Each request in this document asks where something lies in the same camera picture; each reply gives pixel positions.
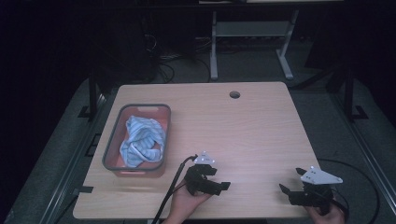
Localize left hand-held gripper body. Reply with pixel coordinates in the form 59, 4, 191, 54
185, 151, 219, 197

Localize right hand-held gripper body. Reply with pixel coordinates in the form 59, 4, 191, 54
288, 165, 344, 217

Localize person's right hand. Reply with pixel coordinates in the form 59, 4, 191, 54
305, 203, 347, 224

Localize person's left hand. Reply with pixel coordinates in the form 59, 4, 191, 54
162, 186, 213, 224

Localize blue striped cloth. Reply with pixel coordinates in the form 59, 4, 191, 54
119, 115, 167, 169

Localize pink basket with grey rim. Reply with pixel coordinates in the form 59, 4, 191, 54
101, 103, 173, 179

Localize grey metal stand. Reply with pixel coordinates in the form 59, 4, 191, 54
209, 8, 301, 82

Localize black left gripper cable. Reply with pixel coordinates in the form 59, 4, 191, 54
150, 154, 199, 224

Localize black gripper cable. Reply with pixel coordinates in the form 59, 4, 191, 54
150, 154, 199, 224
317, 158, 381, 224

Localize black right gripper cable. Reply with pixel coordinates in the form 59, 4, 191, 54
317, 158, 381, 224

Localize aluminium frame rail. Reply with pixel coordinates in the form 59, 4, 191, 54
38, 92, 108, 224
330, 91, 396, 217

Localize black frame post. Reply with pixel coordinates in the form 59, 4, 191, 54
326, 65, 370, 123
78, 70, 107, 121

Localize tangle of floor cables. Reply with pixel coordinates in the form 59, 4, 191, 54
143, 32, 213, 84

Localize black table edge bracket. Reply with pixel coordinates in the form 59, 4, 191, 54
72, 185, 94, 196

